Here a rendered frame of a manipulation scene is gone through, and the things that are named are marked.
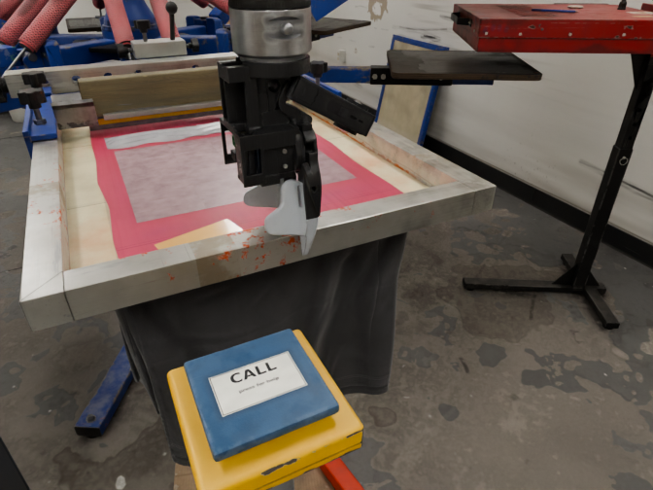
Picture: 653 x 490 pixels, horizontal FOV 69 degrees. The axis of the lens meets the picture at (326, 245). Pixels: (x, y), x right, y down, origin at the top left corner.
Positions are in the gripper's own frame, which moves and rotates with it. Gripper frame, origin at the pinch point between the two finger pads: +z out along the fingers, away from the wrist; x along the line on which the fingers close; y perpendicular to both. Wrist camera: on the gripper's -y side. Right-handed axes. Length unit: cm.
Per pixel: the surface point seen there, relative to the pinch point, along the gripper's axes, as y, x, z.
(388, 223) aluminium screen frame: -11.4, 1.9, 0.7
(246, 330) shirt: 6.0, -7.3, 19.1
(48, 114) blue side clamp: 27, -59, -2
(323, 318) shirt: -7.0, -8.0, 22.3
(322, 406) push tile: 8.4, 23.6, 1.1
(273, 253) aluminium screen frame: 4.1, 1.9, 0.9
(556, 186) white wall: -200, -113, 81
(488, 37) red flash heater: -88, -66, -7
